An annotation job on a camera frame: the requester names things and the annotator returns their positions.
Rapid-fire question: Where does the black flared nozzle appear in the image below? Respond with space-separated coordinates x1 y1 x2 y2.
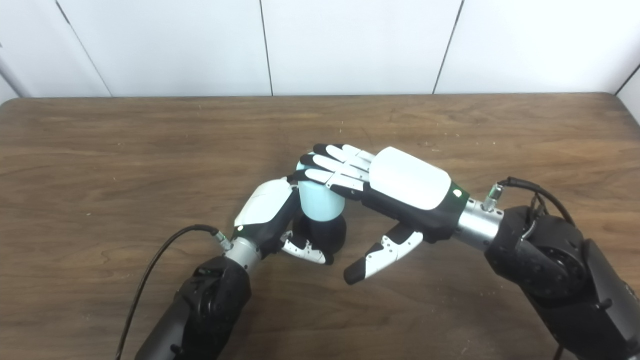
291 214 348 258

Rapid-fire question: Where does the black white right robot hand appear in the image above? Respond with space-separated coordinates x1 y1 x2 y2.
287 144 471 286

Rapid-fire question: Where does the white corner post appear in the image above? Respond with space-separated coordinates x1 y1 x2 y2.
0 50 31 98

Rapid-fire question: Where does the light-blue hose piece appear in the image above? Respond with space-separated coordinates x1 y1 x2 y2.
296 160 346 221

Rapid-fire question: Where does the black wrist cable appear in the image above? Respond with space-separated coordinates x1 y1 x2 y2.
115 224 233 360
482 177 576 226

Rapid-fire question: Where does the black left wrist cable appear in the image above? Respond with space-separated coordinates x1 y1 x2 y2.
115 224 233 360

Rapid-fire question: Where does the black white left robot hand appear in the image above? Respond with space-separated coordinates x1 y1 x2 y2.
234 177 335 266

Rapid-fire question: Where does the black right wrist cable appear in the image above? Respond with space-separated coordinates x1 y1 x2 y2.
482 177 576 226

